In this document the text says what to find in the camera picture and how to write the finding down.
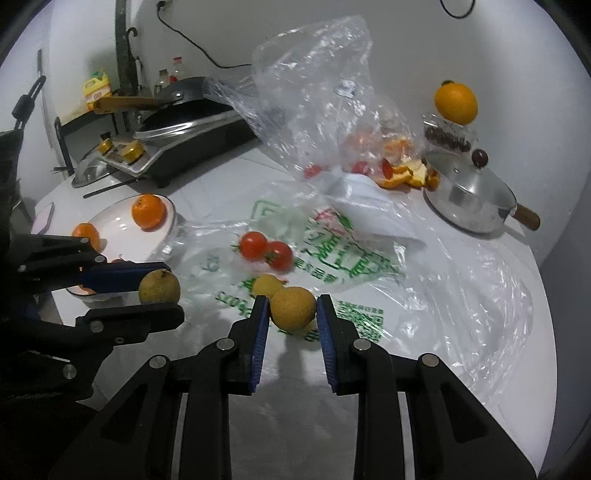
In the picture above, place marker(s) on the longan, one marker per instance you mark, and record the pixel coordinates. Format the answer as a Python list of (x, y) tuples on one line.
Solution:
[(292, 307), (159, 286), (265, 285)]

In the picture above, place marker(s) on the dark vertical pipe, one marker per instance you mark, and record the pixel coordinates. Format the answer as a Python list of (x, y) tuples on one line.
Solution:
[(122, 46)]

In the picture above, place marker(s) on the yellow detergent bottle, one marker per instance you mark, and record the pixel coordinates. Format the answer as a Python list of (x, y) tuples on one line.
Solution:
[(94, 92)]

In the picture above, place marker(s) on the large orange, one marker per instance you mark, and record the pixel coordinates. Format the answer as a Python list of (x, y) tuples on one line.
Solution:
[(456, 102)]

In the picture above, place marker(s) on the black umbrella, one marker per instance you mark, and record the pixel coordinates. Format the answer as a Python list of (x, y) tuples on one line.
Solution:
[(137, 74)]

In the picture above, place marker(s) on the orange peels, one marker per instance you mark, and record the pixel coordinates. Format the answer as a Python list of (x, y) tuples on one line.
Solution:
[(406, 175)]

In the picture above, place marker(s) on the smartphone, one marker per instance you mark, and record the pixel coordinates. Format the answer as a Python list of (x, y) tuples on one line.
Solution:
[(42, 219)]

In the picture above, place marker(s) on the clear box of dates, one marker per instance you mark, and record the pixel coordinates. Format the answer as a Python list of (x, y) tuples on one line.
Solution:
[(445, 137)]

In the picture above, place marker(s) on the white plate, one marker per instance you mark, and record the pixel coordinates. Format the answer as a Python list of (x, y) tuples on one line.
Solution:
[(115, 221)]

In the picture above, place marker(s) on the bagged cherry tomato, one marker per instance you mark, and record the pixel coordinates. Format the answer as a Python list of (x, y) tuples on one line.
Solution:
[(364, 167), (312, 170)]

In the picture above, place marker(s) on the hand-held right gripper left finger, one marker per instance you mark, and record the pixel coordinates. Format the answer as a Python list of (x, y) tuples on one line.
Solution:
[(258, 341)]

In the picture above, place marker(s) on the black metal rack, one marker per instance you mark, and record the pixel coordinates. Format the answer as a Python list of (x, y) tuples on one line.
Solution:
[(62, 138)]

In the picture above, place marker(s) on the mandarin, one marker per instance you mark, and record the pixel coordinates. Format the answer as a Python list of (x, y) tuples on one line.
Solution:
[(148, 211), (86, 235)]

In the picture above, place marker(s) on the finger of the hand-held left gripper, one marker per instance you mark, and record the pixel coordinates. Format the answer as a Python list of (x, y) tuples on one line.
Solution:
[(120, 277), (138, 321)]

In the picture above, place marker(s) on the green printed plastic bag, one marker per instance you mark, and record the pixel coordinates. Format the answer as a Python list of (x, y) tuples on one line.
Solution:
[(323, 258)]

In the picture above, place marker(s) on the black chopstick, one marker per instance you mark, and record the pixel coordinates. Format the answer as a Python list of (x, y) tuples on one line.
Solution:
[(111, 188)]

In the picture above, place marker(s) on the red-capped sauce bottle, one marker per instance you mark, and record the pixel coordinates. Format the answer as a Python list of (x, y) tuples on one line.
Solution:
[(176, 71)]

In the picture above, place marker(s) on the small steel pot with lid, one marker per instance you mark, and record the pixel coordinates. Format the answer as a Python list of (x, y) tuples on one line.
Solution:
[(466, 194)]

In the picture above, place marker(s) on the clear plastic bag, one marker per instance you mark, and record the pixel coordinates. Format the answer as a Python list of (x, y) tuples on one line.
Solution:
[(314, 83)]

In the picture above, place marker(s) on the steel induction cooker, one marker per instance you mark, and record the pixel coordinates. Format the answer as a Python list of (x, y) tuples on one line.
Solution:
[(198, 152)]

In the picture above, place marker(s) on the wall socket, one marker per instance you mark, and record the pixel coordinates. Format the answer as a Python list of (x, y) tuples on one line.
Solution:
[(169, 2)]

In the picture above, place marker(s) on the dark oil bottle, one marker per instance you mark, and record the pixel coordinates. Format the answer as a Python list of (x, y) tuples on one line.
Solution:
[(161, 83)]

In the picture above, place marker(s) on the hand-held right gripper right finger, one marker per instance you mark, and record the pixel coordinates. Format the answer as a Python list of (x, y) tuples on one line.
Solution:
[(328, 341)]

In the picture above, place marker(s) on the steel wok lid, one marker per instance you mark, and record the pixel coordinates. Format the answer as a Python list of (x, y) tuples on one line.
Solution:
[(90, 168)]

